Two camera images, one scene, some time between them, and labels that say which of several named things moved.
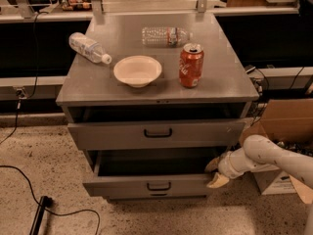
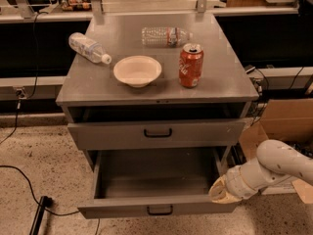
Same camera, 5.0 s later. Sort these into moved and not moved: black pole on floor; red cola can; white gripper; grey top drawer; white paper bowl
Moved: white gripper
Not moved: grey top drawer; white paper bowl; black pole on floor; red cola can
